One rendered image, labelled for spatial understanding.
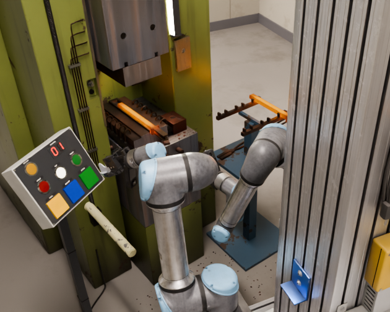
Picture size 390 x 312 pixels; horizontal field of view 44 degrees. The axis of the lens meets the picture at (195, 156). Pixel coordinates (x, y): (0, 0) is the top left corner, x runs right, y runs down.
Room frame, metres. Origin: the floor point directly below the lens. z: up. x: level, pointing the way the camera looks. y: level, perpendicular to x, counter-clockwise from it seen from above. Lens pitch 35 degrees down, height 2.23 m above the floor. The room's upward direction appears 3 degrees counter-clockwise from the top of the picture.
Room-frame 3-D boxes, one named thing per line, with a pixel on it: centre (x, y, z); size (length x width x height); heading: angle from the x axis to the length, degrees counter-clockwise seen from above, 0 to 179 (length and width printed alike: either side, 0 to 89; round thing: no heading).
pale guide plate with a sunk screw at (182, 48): (2.30, 0.03, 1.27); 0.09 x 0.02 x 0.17; 125
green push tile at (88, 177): (1.64, 0.46, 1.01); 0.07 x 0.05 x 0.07; 150
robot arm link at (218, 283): (1.03, -0.05, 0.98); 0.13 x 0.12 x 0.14; 101
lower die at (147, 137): (2.18, 0.33, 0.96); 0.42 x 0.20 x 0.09; 35
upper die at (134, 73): (2.18, 0.33, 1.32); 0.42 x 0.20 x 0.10; 35
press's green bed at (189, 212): (2.22, 0.30, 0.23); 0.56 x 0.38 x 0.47; 35
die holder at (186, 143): (2.22, 0.30, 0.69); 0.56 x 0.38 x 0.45; 35
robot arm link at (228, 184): (1.53, -0.16, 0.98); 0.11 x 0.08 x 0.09; 35
